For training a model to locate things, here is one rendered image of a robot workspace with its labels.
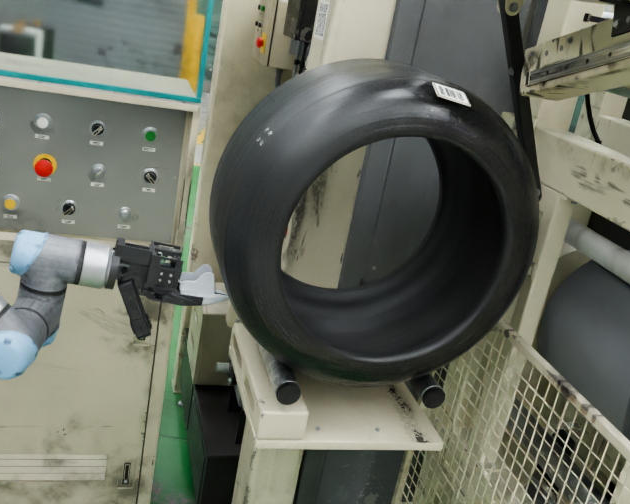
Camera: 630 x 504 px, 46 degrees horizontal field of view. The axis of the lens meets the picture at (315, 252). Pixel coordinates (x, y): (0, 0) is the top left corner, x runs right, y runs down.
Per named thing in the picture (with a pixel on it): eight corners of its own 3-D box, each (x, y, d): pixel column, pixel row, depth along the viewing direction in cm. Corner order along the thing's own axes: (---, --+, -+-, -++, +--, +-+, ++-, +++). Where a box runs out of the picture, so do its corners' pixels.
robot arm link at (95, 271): (77, 292, 122) (79, 273, 130) (105, 297, 124) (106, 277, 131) (86, 250, 120) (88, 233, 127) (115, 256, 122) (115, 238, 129)
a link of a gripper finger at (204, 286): (237, 280, 129) (184, 270, 126) (228, 310, 131) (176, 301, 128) (234, 273, 132) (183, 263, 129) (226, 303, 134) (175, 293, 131)
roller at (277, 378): (270, 308, 162) (254, 321, 162) (257, 295, 160) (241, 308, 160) (306, 394, 131) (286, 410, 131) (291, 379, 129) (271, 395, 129)
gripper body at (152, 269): (187, 262, 125) (115, 248, 121) (175, 308, 127) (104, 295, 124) (184, 246, 132) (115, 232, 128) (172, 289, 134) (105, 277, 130)
